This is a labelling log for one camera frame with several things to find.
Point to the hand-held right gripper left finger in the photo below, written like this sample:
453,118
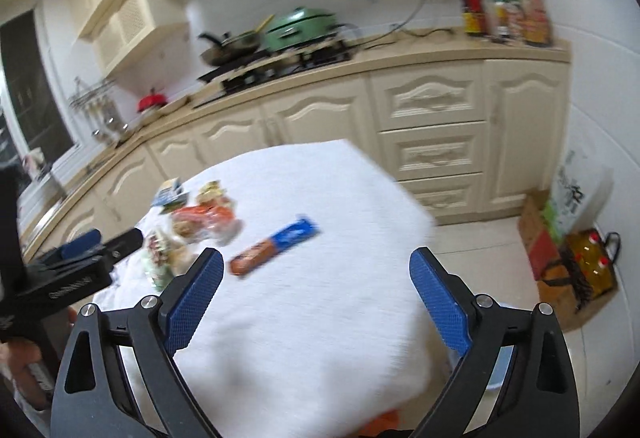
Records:
195,300

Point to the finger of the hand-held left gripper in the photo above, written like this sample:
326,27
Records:
80,244
125,240

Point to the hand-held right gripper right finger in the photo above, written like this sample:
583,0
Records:
440,305

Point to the small drink carton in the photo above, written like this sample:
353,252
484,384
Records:
170,195

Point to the blue and orange cookie packet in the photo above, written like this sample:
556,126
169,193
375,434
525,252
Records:
275,245

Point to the person's left hand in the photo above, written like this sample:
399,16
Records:
17,365

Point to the steel sink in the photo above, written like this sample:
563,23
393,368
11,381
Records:
37,198

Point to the clear plastic bag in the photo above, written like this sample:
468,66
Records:
222,233

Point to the orange snack packet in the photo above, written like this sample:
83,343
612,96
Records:
205,214

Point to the yellow snack packet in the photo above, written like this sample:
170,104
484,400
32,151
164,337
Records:
212,193

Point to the cream cabinet drawer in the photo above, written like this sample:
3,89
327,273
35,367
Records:
427,98
445,195
432,151

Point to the glass jar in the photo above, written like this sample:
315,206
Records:
109,127

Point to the white tablecloth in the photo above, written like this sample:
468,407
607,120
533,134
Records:
310,318

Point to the red cardboard box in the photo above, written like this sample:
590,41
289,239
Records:
537,238

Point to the large brown cardboard box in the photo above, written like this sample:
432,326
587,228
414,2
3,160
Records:
562,300

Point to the orange plastic object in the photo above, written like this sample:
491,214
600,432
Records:
385,422

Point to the wooden cutting board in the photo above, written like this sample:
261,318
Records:
176,107

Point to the cooking oil bottle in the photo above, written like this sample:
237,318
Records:
602,275
586,250

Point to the dark window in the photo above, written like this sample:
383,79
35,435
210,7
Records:
35,93

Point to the white printed plastic bag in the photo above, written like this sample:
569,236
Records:
580,188

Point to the cream base cabinet run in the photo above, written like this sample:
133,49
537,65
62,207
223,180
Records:
525,133

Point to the black frying pan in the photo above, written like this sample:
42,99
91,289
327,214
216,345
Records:
230,48

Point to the black gas stove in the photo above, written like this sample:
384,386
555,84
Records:
280,68

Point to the green cooking pot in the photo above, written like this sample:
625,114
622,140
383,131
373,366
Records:
295,31

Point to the dark sauce bottle red label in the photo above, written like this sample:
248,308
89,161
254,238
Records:
472,13

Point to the yellow capped bottle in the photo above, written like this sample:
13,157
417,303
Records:
500,16

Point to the green capped bottle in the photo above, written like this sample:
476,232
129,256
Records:
515,11

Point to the cream lattice wall cabinet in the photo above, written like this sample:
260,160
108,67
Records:
135,28

